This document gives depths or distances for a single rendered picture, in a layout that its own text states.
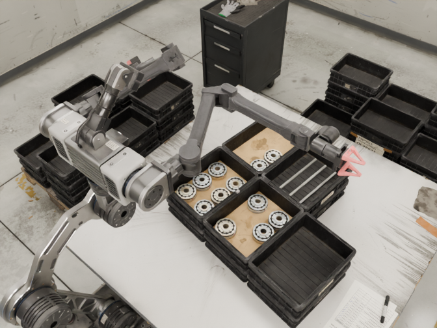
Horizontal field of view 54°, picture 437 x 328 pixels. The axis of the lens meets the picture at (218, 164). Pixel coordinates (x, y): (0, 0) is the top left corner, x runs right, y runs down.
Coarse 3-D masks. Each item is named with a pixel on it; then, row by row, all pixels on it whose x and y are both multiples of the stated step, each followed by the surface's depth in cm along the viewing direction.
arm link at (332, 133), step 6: (324, 126) 164; (330, 126) 163; (300, 132) 160; (306, 132) 159; (312, 132) 159; (318, 132) 162; (324, 132) 161; (330, 132) 160; (336, 132) 161; (312, 138) 160; (330, 138) 159; (336, 138) 162; (306, 150) 163
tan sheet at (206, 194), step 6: (222, 162) 239; (228, 168) 236; (228, 174) 233; (234, 174) 232; (216, 180) 230; (222, 180) 230; (216, 186) 227; (222, 186) 227; (198, 192) 225; (204, 192) 225; (210, 192) 225; (198, 198) 222; (204, 198) 222; (210, 198) 222; (192, 204) 219
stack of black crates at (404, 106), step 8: (392, 88) 340; (400, 88) 335; (384, 96) 341; (392, 96) 344; (400, 96) 340; (408, 96) 335; (416, 96) 330; (424, 96) 327; (392, 104) 338; (400, 104) 338; (408, 104) 337; (416, 104) 334; (424, 104) 330; (432, 104) 325; (408, 112) 331; (416, 112) 331; (424, 112) 331; (424, 120) 325
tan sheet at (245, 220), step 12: (228, 216) 214; (240, 216) 214; (252, 216) 214; (264, 216) 214; (240, 228) 209; (252, 228) 209; (228, 240) 205; (240, 240) 205; (252, 240) 205; (252, 252) 201
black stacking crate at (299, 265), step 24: (288, 240) 205; (312, 240) 205; (336, 240) 195; (264, 264) 197; (288, 264) 196; (312, 264) 196; (336, 264) 196; (264, 288) 189; (288, 288) 189; (312, 288) 189; (288, 312) 182
